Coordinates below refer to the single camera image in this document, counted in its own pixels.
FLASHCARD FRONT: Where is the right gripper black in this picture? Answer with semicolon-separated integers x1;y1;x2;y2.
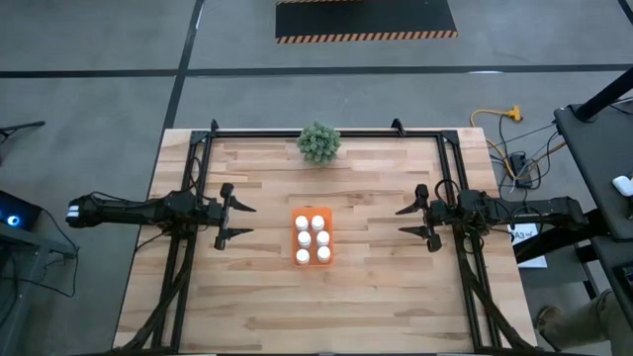
395;183;449;253

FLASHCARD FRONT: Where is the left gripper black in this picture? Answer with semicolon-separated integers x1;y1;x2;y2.
206;182;258;251

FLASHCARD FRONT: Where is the orange plastic basket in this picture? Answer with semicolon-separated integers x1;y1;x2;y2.
291;206;335;269

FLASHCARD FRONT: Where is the green succulent plant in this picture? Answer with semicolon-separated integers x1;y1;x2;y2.
296;121;342;165

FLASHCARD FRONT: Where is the black power adapter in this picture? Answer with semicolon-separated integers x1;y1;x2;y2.
510;151;534;190

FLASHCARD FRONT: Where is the white paper sheet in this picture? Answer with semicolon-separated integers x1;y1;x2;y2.
508;222;550;270

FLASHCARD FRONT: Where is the black side table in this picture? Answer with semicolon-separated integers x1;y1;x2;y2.
512;100;633;331

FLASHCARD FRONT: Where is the black mat with striped edge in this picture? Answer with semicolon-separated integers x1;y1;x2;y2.
275;0;459;45

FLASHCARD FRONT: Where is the black equipment stand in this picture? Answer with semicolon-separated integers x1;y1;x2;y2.
0;222;80;356

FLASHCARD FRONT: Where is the small white case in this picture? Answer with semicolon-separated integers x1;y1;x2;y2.
611;174;633;199

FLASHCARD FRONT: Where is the black box with blue light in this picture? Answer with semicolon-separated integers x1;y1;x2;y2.
0;190;44;231

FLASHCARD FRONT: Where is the black tripod pole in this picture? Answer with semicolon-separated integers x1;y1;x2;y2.
576;66;633;123

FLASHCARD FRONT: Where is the black tripod leg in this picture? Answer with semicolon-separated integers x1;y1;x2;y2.
0;120;47;142

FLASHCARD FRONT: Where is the yellow extension cord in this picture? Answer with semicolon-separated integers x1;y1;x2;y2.
469;105;524;182

